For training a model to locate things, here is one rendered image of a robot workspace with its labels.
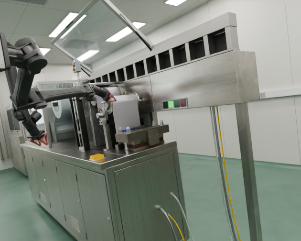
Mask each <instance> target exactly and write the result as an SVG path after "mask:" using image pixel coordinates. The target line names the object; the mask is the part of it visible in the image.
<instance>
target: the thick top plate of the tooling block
mask: <svg viewBox="0 0 301 241"><path fill-rule="evenodd" d="M153 129H158V134H163V133H167V132H170V131H169V125H168V124H164V125H162V126H160V125H155V126H148V127H145V128H141V129H136V130H131V133H127V132H126V131H125V132H123V133H116V134H115V137H116V142H133V141H137V140H140V139H144V138H147V135H146V131H149V130H153Z"/></svg>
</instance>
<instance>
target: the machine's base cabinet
mask: <svg viewBox="0 0 301 241"><path fill-rule="evenodd" d="M23 151H24V158H25V162H26V167H27V172H28V178H29V183H30V189H31V193H32V197H33V198H34V199H35V200H36V201H37V202H38V203H39V204H40V205H41V206H42V207H43V208H44V209H45V210H46V211H48V212H49V213H50V214H51V215H52V216H53V217H54V218H55V219H56V220H57V221H58V222H59V223H60V224H61V225H62V226H63V227H64V228H65V229H66V230H67V231H68V232H69V233H70V234H71V235H72V236H74V237H75V238H76V239H77V240H78V241H176V240H175V237H174V235H173V232H172V229H171V227H170V224H169V222H168V220H167V218H166V217H165V215H164V213H163V212H162V211H160V210H159V209H158V208H159V206H161V207H162V209H163V210H164V211H165V212H166V213H167V214H168V213H169V214H170V215H171V216H172V217H173V219H174V220H175V221H176V223H177V224H178V226H179V228H180V230H181V233H182V235H183V238H184V240H185V241H187V240H188V239H189V238H190V237H189V230H188V226H187V223H186V221H185V218H184V215H183V212H182V209H181V207H180V205H179V203H178V201H177V200H176V198H175V197H174V196H172V195H171V192H173V194H174V195H175V196H176V197H177V198H178V200H179V202H180V204H181V206H182V208H183V210H184V213H185V216H186V209H185V201H184V194H183V185H182V177H181V171H180V163H179V156H178V149H177V146H174V147H171V148H168V149H165V150H162V151H159V152H156V153H152V154H149V155H147V156H144V157H140V158H137V159H134V160H131V161H128V162H125V163H122V164H118V165H116V166H113V167H110V168H107V169H104V170H99V169H96V168H92V167H89V166H86V165H82V164H78V163H74V162H71V161H68V160H64V159H61V158H57V157H54V156H50V155H47V154H43V153H40V152H36V151H33V150H29V149H26V148H23ZM186 218H187V216H186Z"/></svg>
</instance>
